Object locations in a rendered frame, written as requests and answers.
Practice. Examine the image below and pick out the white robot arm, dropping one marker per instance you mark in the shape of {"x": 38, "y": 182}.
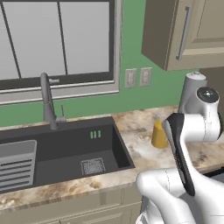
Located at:
{"x": 186, "y": 178}

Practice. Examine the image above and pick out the grey pitcher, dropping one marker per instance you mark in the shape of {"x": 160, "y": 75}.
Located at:
{"x": 189, "y": 93}

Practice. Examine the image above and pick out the dark sink basin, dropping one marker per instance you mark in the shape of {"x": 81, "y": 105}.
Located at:
{"x": 73, "y": 154}

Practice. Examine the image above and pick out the grey sink tap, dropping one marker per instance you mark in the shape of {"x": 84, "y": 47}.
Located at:
{"x": 48, "y": 102}

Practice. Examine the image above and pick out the beige base cupboard front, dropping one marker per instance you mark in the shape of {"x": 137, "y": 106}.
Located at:
{"x": 75, "y": 211}

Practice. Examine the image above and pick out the grey dish rack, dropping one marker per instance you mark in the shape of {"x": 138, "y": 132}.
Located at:
{"x": 16, "y": 166}

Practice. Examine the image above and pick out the grey wall socket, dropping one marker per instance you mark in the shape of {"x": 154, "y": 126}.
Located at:
{"x": 145, "y": 77}
{"x": 130, "y": 78}

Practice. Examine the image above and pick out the window with grey frame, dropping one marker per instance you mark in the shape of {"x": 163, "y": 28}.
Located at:
{"x": 58, "y": 43}

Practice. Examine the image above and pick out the beige wall cupboard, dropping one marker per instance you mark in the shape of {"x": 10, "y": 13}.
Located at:
{"x": 159, "y": 30}

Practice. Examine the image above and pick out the beige wall cupboard door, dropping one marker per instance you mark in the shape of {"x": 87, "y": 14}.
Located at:
{"x": 204, "y": 29}

